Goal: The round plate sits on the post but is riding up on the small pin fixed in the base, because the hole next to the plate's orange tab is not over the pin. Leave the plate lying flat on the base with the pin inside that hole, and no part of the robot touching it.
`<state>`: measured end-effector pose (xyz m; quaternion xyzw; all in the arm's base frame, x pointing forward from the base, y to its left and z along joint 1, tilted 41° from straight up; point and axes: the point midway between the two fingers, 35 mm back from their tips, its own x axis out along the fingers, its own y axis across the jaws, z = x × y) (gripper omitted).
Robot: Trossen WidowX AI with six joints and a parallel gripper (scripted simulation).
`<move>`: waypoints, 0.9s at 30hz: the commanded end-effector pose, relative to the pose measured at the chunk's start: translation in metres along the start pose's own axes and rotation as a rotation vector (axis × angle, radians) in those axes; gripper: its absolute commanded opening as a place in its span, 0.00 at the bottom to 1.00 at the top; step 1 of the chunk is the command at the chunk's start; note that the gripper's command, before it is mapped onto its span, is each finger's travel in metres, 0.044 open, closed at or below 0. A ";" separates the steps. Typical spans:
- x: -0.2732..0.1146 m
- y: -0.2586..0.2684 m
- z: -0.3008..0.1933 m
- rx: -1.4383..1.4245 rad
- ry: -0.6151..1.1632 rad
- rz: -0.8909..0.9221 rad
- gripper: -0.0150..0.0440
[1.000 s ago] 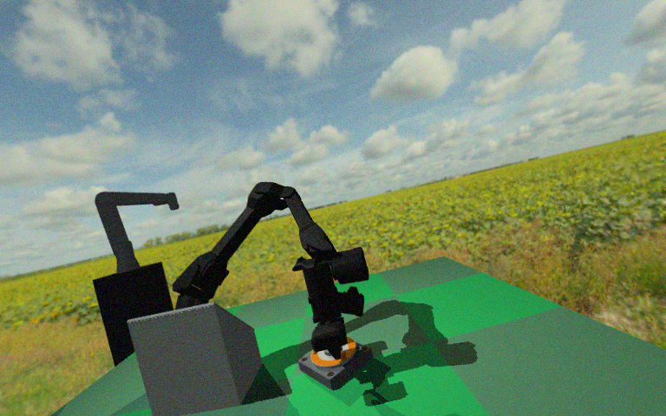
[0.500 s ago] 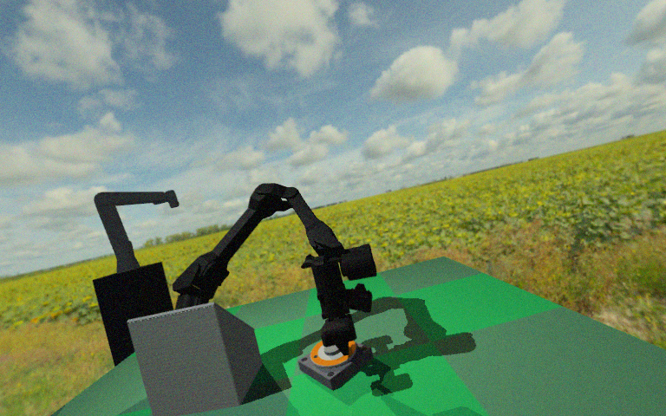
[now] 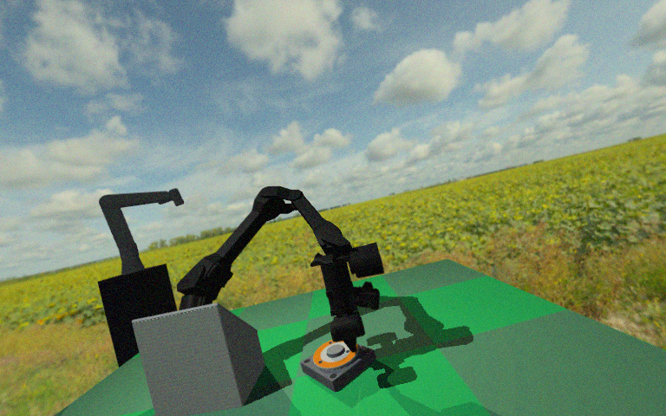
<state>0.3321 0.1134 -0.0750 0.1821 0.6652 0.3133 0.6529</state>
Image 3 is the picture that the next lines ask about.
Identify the orange round plate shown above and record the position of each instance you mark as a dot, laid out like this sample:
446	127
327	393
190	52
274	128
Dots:
322	361

